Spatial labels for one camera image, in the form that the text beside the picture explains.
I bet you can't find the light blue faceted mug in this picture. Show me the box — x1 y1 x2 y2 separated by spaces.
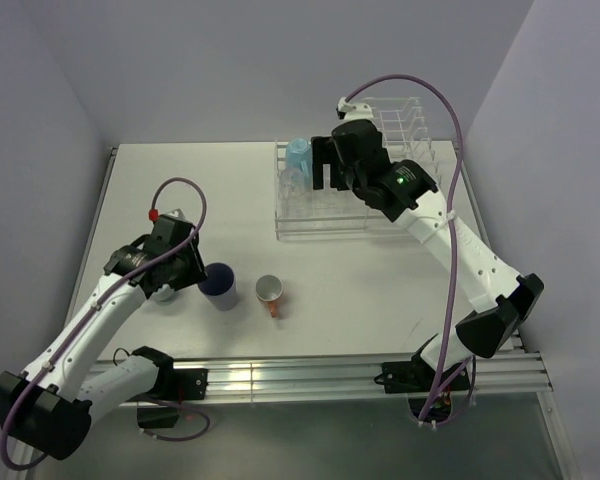
285 138 312 176

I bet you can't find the purple tumbler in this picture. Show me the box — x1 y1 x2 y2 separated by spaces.
198 262 238 311

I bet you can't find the clear glass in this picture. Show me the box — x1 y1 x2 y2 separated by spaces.
310 189 352 211
278 167 309 200

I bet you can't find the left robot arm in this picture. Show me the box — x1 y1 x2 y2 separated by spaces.
0 214 206 470

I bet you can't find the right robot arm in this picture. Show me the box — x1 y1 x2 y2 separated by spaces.
311 119 544 393

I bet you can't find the pale blue teacup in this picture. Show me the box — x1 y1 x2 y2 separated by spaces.
151 285 176 304

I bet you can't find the clear acrylic plate holder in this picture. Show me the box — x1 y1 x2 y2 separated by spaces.
365 97 438 176

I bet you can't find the orange espresso cup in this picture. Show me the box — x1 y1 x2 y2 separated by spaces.
255 274 284 319

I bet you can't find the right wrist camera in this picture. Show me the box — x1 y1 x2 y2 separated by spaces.
336 97 373 121

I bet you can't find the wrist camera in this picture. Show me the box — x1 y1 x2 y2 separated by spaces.
148 208 187 222
336 97 373 121

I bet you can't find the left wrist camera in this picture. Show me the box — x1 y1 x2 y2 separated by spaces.
148 208 187 222

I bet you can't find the white wire dish rack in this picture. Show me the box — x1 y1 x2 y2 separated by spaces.
274 142 406 241

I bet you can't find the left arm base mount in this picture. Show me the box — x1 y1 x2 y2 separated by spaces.
136 368 208 431

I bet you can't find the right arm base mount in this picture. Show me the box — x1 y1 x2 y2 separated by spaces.
373 358 476 429

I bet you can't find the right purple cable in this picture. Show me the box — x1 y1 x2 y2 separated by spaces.
344 74 479 424

